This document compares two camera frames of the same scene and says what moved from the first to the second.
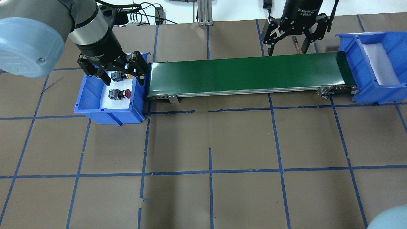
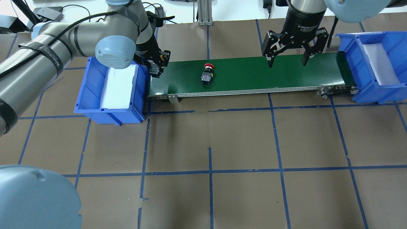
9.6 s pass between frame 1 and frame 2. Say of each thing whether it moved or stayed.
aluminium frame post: stayed
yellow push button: moved
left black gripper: moved
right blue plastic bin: stayed
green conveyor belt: stayed
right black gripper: moved
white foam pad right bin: stayed
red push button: moved
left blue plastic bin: stayed
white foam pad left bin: stayed
